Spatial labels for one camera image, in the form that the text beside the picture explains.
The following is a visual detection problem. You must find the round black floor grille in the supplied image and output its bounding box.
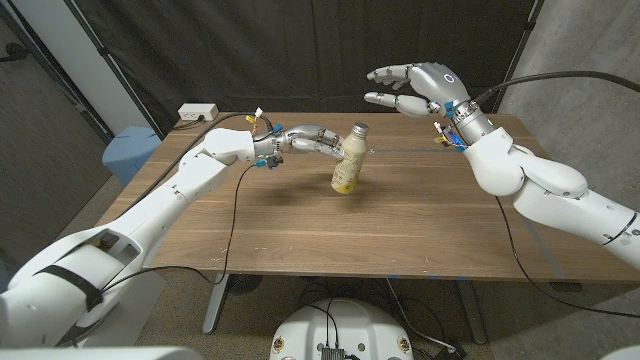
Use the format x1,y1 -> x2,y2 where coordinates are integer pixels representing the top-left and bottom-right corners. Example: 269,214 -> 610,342
227,273 -> 264,296

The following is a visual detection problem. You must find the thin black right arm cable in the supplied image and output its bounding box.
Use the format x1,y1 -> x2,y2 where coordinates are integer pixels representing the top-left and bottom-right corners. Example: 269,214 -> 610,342
494,195 -> 640,320

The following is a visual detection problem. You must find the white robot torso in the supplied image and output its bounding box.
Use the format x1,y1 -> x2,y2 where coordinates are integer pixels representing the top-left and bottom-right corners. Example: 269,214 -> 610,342
269,297 -> 415,360

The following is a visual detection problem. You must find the beige drink bottle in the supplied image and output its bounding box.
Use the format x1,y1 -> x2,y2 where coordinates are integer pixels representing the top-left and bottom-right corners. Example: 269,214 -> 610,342
330,122 -> 370,195

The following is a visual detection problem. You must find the white power strip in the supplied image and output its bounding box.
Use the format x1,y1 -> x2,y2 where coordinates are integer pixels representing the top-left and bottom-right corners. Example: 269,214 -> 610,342
177,103 -> 220,122

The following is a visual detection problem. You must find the grey table leg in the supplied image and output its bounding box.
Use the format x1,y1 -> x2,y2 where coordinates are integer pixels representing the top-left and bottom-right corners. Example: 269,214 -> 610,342
457,279 -> 488,345
202,273 -> 231,335

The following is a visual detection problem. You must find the black power strip cord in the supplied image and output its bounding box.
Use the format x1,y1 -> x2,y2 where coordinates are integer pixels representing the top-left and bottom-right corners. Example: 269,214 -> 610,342
172,114 -> 206,132

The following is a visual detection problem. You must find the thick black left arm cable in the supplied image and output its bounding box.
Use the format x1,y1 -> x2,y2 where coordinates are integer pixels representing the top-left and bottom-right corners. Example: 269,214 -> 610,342
112,112 -> 275,221

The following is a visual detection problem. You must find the black backdrop curtain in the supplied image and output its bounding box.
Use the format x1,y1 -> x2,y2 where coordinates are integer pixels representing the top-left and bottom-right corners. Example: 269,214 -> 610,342
64,0 -> 546,139

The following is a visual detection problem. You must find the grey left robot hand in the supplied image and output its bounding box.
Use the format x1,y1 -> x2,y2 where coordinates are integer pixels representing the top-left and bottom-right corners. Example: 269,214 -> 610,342
253,124 -> 346,169

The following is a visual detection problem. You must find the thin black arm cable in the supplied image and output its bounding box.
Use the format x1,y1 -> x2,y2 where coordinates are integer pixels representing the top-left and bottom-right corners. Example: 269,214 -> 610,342
72,163 -> 259,347
494,195 -> 640,320

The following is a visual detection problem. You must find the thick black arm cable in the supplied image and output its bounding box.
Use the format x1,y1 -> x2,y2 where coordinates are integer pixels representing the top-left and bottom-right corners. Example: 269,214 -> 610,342
112,112 -> 275,221
472,70 -> 640,106

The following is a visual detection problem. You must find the black door handle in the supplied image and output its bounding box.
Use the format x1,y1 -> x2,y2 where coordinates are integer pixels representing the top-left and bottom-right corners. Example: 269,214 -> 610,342
0,42 -> 30,64

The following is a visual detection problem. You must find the grey floor cable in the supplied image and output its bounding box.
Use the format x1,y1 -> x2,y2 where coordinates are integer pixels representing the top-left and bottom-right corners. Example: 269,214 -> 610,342
384,277 -> 456,351

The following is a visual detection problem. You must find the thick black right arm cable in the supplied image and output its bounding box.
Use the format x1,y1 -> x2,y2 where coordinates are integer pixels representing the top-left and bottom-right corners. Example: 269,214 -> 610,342
472,70 -> 640,106

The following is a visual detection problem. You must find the black torso cable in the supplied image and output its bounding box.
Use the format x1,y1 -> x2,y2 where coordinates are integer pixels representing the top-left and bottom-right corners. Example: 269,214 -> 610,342
299,282 -> 341,347

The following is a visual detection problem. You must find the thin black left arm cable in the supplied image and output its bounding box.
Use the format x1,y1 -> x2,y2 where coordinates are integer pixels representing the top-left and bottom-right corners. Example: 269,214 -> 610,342
72,163 -> 259,347

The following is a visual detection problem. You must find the light blue bin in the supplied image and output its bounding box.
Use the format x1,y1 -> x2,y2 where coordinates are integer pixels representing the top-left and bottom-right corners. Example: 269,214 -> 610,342
101,125 -> 162,186

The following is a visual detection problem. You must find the black power adapter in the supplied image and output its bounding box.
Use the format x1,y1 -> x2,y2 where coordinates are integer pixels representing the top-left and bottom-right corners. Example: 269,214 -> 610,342
434,342 -> 469,360

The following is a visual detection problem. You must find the black backdrop stand pole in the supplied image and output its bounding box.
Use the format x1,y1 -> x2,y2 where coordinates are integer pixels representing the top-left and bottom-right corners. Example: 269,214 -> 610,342
64,0 -> 165,140
493,0 -> 545,114

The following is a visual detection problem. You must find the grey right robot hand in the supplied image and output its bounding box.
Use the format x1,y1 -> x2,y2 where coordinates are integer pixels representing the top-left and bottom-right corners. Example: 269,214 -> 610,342
363,62 -> 496,147

